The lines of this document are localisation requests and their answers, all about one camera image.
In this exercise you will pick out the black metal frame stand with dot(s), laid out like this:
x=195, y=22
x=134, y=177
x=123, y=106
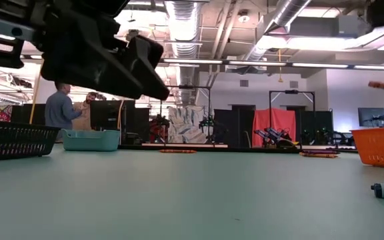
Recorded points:
x=192, y=87
x=292, y=91

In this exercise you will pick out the silver round ceiling duct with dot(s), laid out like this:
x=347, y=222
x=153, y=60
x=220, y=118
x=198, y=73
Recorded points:
x=182, y=26
x=288, y=10

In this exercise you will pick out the orange hanging cloth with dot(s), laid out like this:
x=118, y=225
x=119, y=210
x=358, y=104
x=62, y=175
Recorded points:
x=272, y=118

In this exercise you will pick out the black plastic basket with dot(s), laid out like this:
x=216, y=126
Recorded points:
x=12, y=141

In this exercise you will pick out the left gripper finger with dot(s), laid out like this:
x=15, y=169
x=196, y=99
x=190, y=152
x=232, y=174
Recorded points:
x=92, y=66
x=148, y=60

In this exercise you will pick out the teal table mat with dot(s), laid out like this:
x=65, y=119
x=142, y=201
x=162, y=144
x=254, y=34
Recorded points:
x=78, y=186

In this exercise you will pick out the teal plastic basket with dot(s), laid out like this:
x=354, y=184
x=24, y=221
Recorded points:
x=90, y=141

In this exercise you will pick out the orange plastic basket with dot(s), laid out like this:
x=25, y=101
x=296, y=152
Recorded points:
x=380, y=148

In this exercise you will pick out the person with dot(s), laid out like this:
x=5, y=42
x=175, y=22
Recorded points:
x=85, y=118
x=60, y=113

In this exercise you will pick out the yellow hanging pendant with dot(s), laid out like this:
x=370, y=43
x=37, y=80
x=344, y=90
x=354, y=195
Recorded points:
x=280, y=79

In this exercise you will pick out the white leaf-patterned cloth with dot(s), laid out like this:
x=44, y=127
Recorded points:
x=185, y=126

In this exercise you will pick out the dark wall screen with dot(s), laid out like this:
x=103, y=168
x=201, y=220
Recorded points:
x=368, y=115

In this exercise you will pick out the purple crayon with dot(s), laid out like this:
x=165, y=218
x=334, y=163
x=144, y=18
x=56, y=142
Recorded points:
x=320, y=151

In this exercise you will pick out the black partition panel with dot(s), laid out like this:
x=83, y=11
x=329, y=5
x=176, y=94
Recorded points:
x=23, y=115
x=142, y=120
x=237, y=123
x=315, y=120

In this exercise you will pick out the black ceiling spotlight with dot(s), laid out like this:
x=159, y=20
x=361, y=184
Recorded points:
x=22, y=83

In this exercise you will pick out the white tube light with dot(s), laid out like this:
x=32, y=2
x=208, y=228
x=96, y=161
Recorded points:
x=318, y=65
x=378, y=67
x=195, y=61
x=255, y=63

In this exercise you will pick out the grey rectangular air duct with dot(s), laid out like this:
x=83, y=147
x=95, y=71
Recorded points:
x=325, y=26

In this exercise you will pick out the grey wall vent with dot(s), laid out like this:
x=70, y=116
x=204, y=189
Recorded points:
x=244, y=83
x=293, y=84

